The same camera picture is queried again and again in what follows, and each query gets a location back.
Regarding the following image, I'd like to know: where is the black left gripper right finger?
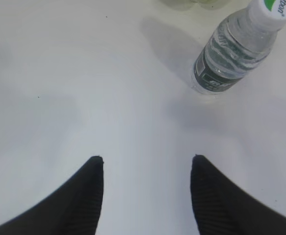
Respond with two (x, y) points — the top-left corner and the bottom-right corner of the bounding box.
(190, 155), (286, 235)

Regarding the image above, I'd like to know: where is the clear water bottle green label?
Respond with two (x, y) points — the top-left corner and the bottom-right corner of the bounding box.
(192, 0), (286, 94)

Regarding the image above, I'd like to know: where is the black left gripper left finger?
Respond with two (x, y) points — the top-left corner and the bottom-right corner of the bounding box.
(0, 156), (104, 235)

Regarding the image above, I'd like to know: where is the green wavy glass plate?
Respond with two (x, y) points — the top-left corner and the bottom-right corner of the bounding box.
(160, 0), (230, 11)

